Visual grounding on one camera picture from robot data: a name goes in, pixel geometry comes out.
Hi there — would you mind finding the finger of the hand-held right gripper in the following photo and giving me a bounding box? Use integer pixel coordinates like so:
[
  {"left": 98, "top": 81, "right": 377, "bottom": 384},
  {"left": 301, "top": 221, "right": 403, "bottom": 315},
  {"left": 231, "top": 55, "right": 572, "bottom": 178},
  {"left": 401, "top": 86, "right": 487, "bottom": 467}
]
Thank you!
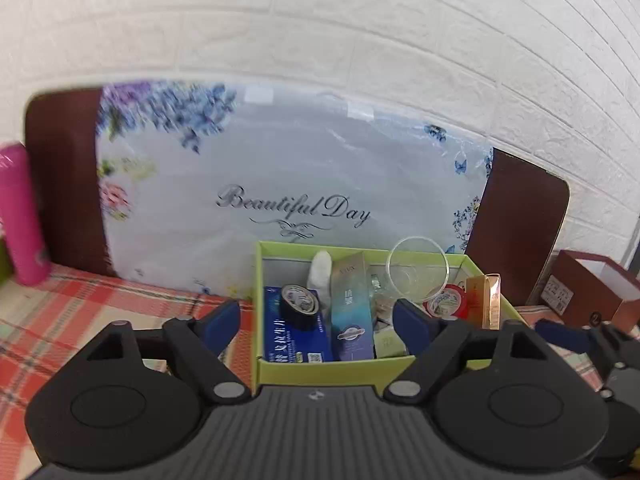
[{"left": 534, "top": 319, "right": 608, "bottom": 361}]

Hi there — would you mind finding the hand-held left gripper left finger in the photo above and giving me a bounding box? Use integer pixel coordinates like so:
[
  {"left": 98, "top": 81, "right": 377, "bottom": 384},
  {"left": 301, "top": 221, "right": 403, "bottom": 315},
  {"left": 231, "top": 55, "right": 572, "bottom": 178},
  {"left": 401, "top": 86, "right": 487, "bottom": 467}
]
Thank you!
[{"left": 85, "top": 299, "right": 251, "bottom": 406}]

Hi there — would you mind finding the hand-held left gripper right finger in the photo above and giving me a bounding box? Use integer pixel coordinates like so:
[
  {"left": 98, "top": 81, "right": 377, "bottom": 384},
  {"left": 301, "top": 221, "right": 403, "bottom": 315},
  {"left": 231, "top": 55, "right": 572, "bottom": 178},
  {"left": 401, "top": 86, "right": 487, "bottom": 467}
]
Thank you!
[{"left": 384, "top": 299, "right": 553, "bottom": 403}]

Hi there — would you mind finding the yellow green medicine box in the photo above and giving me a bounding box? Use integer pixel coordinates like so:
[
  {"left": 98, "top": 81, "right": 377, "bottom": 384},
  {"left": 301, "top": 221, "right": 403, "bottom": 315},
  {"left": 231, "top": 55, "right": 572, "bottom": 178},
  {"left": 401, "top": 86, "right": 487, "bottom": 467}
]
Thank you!
[{"left": 372, "top": 327, "right": 418, "bottom": 360}]

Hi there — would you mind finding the red tape roll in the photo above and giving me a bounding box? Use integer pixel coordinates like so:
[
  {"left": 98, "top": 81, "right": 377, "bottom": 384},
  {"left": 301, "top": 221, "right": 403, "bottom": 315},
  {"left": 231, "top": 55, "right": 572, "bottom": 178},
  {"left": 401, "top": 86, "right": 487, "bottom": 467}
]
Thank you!
[{"left": 422, "top": 283, "right": 471, "bottom": 321}]

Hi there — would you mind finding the wide clear plastic cup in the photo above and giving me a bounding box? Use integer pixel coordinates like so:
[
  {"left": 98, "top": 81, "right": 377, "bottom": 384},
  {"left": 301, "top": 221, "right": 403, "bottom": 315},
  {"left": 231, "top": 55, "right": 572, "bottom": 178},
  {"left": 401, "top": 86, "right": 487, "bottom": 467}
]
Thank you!
[{"left": 387, "top": 235, "right": 450, "bottom": 306}]

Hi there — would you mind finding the purple blue box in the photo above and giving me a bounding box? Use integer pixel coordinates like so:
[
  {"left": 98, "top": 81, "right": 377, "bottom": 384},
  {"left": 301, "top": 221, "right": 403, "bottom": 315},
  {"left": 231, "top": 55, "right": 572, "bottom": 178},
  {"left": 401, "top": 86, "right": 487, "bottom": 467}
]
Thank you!
[{"left": 330, "top": 252, "right": 376, "bottom": 362}]

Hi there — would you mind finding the blue medicine box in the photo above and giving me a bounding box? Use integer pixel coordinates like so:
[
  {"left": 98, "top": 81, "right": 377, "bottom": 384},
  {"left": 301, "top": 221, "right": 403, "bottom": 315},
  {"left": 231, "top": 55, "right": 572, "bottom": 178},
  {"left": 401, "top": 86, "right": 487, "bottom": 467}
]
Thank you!
[{"left": 263, "top": 286, "right": 335, "bottom": 363}]

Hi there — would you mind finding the gold box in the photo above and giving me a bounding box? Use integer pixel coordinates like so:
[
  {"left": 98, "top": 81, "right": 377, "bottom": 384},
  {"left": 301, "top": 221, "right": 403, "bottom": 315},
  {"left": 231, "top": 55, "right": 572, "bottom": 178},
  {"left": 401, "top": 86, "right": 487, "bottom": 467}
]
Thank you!
[{"left": 465, "top": 274, "right": 502, "bottom": 331}]

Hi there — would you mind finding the black tape roll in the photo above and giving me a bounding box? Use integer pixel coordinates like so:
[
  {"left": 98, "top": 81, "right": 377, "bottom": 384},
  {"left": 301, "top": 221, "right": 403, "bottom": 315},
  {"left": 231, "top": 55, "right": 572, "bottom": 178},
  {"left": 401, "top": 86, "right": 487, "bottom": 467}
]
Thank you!
[{"left": 281, "top": 284, "right": 321, "bottom": 317}]

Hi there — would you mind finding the light green box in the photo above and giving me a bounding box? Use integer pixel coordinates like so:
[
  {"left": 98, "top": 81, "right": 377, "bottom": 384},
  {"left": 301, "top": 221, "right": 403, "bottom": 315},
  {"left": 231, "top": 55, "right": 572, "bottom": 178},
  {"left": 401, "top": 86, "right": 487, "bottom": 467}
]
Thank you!
[{"left": 252, "top": 240, "right": 528, "bottom": 396}]

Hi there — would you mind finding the pink white glove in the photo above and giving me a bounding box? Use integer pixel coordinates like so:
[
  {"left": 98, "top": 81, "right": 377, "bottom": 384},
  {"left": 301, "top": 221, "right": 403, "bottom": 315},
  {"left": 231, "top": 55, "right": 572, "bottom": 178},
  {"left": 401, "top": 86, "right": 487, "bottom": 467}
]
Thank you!
[{"left": 307, "top": 250, "right": 335, "bottom": 311}]

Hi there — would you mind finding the brown cardboard box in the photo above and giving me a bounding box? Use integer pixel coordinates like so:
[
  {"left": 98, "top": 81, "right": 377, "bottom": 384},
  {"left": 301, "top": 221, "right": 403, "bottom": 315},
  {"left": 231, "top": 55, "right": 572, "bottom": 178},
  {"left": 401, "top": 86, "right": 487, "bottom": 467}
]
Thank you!
[{"left": 530, "top": 249, "right": 640, "bottom": 331}]

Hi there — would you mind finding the plaid bed sheet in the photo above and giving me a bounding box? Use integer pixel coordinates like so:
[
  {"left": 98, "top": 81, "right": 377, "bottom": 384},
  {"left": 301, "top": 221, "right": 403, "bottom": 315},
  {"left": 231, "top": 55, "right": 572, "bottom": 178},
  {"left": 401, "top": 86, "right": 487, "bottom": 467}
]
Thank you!
[{"left": 0, "top": 262, "right": 640, "bottom": 480}]

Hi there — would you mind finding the floral plastic package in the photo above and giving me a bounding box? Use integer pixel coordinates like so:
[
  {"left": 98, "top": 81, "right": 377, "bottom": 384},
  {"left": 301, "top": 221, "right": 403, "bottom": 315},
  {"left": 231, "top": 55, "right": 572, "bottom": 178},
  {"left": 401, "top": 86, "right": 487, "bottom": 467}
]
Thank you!
[{"left": 95, "top": 81, "right": 496, "bottom": 301}]

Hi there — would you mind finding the pink thermos bottle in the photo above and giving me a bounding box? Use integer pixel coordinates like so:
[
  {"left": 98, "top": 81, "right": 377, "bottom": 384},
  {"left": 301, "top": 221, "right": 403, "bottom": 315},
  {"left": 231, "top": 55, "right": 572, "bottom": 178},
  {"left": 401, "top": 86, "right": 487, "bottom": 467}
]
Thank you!
[{"left": 0, "top": 142, "right": 51, "bottom": 286}]

